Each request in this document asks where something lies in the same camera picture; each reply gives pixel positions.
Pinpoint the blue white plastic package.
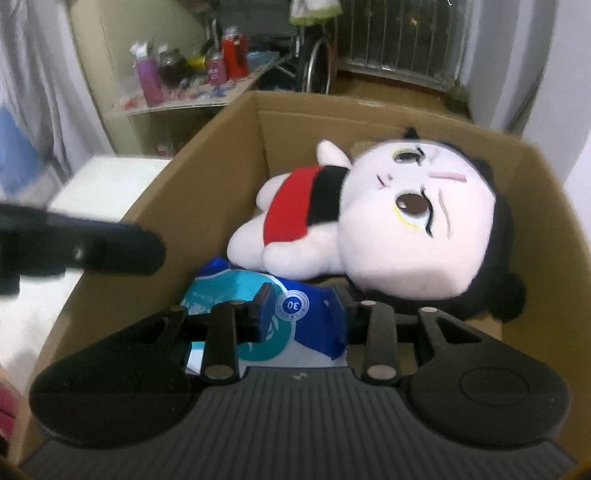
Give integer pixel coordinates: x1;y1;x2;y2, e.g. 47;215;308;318
181;258;346;372

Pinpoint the plush doll black hair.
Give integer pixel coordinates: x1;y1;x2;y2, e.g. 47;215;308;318
226;129;526;322

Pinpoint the blue water jug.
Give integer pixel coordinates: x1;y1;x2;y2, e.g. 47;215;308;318
0;107;42;196

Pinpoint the brown cardboard box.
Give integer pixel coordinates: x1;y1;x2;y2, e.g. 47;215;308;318
34;92;590;460

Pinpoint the grey curtain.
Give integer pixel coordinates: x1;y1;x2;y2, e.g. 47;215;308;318
1;1;113;178

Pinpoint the purple water bottle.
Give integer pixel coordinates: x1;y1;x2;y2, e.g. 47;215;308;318
135;57;164;107

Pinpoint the folding table colourful top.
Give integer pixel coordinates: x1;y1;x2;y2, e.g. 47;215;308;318
108;51;280;117

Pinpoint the dark glass jar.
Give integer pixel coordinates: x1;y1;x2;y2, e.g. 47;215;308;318
158;45;193;88

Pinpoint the gold tin can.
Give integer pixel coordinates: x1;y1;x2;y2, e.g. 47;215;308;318
186;55;207;75

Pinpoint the small dark floor pot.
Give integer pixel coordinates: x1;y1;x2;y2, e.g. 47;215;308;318
444;81;472;118

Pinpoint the small red can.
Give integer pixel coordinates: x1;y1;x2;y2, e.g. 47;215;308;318
206;52;228;86

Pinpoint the grey wheelchair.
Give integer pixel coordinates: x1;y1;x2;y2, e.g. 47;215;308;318
214;1;335;94

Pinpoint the red thermos bottle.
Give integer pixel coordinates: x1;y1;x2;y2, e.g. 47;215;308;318
221;26;249;80

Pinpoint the metal window railing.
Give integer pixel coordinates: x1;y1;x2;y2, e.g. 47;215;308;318
335;0;473;91

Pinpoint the white green towel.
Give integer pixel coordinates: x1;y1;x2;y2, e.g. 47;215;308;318
290;0;342;26

